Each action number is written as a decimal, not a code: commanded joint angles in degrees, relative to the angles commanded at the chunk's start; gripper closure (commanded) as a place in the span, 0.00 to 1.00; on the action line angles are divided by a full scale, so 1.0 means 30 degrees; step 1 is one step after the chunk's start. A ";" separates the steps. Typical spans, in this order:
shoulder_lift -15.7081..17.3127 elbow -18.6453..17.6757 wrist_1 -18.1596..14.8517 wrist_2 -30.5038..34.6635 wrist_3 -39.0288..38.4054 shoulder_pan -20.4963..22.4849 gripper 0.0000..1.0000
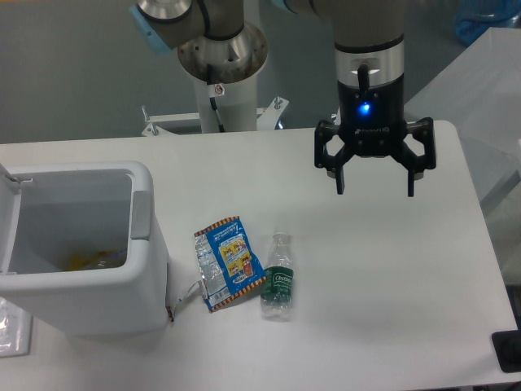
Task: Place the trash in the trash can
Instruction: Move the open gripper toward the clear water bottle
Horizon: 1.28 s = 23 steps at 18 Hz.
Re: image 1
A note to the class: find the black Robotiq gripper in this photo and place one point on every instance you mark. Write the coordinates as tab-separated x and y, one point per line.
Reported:
369	118

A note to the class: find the clear bottle green label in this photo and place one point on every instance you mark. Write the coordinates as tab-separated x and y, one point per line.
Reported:
276	293

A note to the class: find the blue snack wrapper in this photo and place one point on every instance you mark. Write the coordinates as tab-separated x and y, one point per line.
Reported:
229	269

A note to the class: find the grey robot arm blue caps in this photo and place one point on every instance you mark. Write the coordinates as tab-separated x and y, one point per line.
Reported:
369	50

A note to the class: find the yellow trash inside can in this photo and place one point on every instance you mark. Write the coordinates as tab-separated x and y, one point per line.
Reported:
96	261

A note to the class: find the white plastic trash can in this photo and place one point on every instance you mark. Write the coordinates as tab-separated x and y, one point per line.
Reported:
50	212

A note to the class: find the blue water jug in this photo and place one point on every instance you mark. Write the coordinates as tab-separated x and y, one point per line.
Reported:
474	18

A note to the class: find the black device at table edge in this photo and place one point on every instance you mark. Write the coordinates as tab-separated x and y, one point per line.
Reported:
507	348

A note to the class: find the clear plastic bag corner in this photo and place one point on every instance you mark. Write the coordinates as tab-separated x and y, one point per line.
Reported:
16	330

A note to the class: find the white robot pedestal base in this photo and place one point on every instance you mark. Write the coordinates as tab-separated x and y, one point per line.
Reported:
224	75

